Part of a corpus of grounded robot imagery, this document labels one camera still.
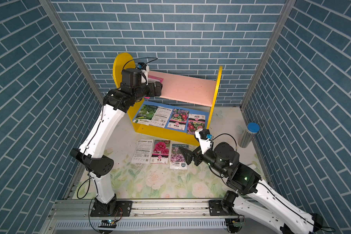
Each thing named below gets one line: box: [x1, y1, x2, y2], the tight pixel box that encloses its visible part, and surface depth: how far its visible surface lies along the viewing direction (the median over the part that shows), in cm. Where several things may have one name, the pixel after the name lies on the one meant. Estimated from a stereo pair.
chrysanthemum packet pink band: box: [167, 108, 190, 131], surface depth 96 cm
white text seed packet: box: [131, 138, 154, 165], surface depth 96 cm
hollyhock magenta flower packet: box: [150, 139, 171, 165], surface depth 96 cm
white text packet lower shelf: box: [148, 105, 174, 129], surface depth 98 cm
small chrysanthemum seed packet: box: [187, 113, 206, 136], surface depth 95 cm
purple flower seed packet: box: [169, 143, 190, 170], surface depth 93 cm
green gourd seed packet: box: [132, 104, 159, 125], surface depth 98 cm
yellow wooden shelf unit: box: [112, 52, 223, 147], surface depth 92 cm
